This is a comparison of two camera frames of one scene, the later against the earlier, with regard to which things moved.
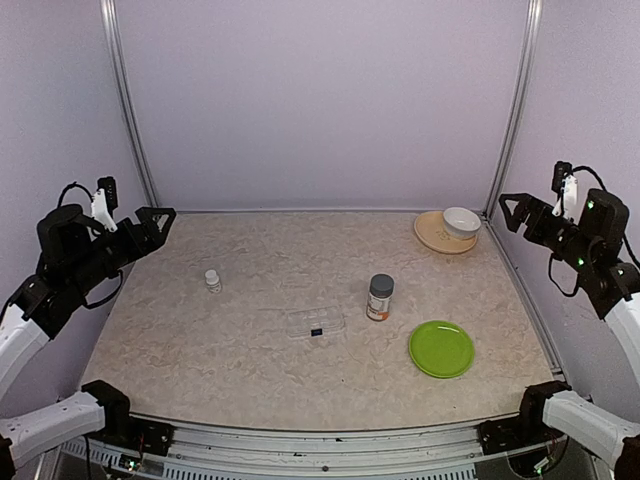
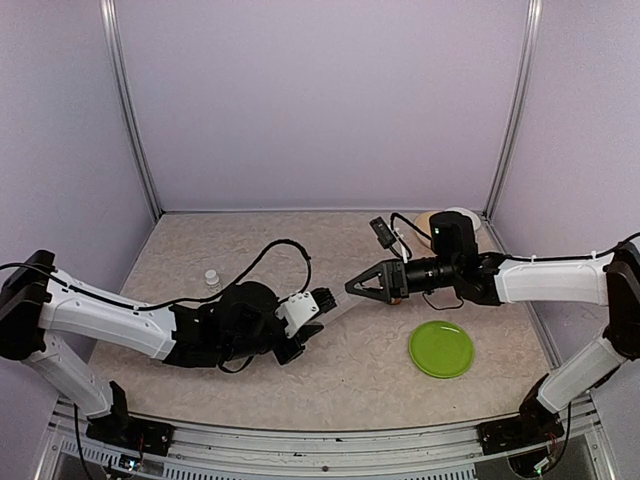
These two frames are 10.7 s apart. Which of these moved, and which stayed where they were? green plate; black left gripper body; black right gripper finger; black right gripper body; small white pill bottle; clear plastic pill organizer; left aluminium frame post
Moved: black right gripper body; black left gripper body; clear plastic pill organizer; black right gripper finger
Stayed: left aluminium frame post; small white pill bottle; green plate
